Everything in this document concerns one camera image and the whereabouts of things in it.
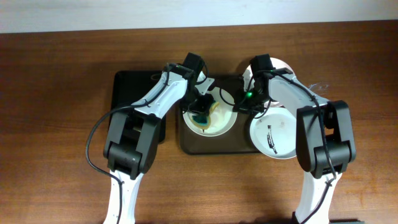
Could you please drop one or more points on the white plate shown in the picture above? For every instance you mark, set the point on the white plate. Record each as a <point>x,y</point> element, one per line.
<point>274,134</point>
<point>221,119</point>
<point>248,73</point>

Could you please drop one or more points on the green yellow sponge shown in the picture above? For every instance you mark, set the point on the green yellow sponge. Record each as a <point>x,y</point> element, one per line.
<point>203,121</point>

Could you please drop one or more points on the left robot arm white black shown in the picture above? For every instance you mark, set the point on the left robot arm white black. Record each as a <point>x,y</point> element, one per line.
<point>140,101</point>

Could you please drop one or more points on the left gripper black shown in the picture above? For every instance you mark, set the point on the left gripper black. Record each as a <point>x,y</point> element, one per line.
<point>201,104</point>

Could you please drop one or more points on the brown serving tray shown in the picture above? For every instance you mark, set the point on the brown serving tray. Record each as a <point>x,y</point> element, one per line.
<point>235,141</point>

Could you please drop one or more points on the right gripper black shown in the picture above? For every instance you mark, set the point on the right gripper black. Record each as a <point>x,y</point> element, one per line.
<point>247,106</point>

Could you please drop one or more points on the black plastic tray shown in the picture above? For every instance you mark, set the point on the black plastic tray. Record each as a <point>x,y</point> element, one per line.
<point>130,86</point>

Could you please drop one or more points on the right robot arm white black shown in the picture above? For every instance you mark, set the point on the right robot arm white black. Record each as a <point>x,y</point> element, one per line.
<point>324,140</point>

